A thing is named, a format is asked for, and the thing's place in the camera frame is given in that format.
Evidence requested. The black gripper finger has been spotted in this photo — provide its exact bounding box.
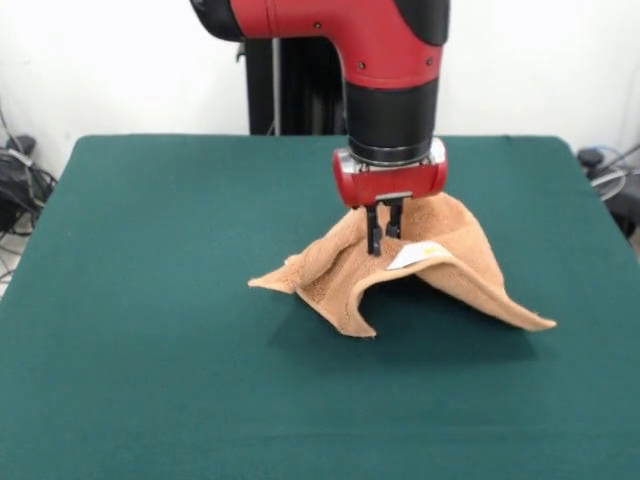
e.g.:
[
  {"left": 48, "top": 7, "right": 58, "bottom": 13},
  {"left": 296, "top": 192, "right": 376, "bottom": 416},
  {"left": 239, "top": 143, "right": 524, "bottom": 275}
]
[
  {"left": 365, "top": 203, "right": 385, "bottom": 257},
  {"left": 386, "top": 197, "right": 407, "bottom": 239}
]

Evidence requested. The dark green table cloth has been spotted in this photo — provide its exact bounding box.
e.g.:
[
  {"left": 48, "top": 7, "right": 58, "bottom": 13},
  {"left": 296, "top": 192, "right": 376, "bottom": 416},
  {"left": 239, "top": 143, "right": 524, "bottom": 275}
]
[{"left": 0, "top": 133, "right": 640, "bottom": 480}]

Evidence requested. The black cable bundle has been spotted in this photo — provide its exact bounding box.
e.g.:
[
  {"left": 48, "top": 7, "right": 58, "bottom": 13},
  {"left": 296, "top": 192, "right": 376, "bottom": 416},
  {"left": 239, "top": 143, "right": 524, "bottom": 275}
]
[{"left": 0, "top": 133, "right": 59, "bottom": 239}]

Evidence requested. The orange terry towel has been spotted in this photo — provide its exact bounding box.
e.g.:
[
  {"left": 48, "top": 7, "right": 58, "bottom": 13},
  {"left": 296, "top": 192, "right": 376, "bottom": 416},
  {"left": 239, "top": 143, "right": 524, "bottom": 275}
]
[{"left": 247, "top": 193, "right": 558, "bottom": 339}]

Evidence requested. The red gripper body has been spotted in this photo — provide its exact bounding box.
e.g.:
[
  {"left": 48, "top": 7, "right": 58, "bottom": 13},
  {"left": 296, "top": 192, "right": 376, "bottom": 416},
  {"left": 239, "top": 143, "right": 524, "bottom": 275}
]
[{"left": 332, "top": 136, "right": 450, "bottom": 209}]

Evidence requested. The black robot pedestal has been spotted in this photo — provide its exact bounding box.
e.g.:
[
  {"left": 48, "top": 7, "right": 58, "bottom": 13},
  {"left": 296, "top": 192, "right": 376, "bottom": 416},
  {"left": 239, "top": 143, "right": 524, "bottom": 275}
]
[{"left": 234, "top": 34, "right": 351, "bottom": 136}]

